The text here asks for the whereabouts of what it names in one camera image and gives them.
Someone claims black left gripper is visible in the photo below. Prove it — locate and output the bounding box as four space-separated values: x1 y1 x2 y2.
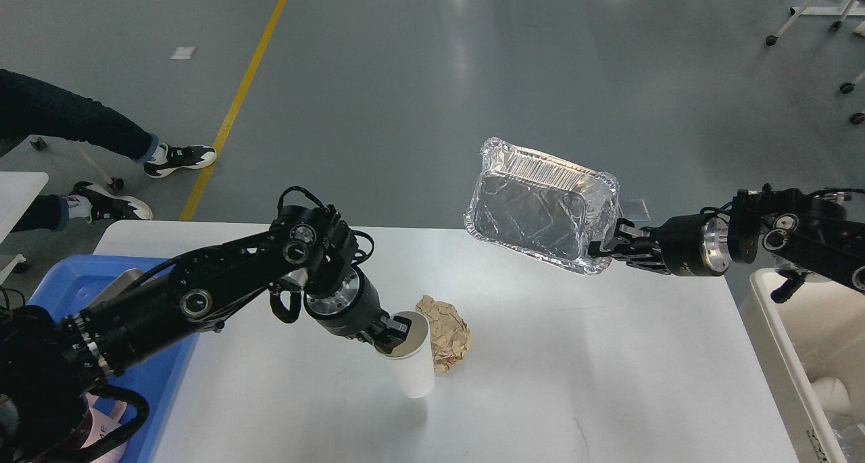
303 267 413 356

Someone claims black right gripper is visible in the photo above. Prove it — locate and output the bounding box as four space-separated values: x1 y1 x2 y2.
587 214 732 277

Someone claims white paper cup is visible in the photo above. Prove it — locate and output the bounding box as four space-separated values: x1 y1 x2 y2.
376 311 435 399

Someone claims brown paper ball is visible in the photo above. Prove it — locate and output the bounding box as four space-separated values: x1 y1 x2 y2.
415 295 472 374

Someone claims aluminium foil tray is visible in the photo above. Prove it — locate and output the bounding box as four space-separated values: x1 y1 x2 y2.
464 137 619 276

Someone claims pink ribbed mug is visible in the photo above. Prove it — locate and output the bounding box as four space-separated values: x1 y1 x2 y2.
73 391 149 450

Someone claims square stainless steel tray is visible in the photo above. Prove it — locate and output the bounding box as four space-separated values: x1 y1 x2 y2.
86 267 145 309

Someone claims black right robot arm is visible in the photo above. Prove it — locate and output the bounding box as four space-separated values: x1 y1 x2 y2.
588 184 864 303

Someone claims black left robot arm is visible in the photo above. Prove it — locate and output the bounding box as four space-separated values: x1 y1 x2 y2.
1 186 413 462

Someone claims right clear floor plate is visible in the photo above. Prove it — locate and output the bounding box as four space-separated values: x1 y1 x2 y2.
619 198 651 222

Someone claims white bin at right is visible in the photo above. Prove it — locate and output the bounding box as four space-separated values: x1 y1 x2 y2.
739 269 864 462

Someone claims white cup inside bin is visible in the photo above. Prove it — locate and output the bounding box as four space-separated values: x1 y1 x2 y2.
810 377 851 418

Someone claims blue plastic tray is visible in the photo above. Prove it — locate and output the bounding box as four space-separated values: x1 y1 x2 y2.
30 255 198 462

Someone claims white side table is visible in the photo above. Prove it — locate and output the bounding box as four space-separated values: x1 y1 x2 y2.
1 171 49 284

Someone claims person in black sweater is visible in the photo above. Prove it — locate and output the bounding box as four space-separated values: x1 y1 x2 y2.
1 69 218 233

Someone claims white rolling cart frame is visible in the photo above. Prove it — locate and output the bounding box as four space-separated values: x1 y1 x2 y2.
765 0 864 126

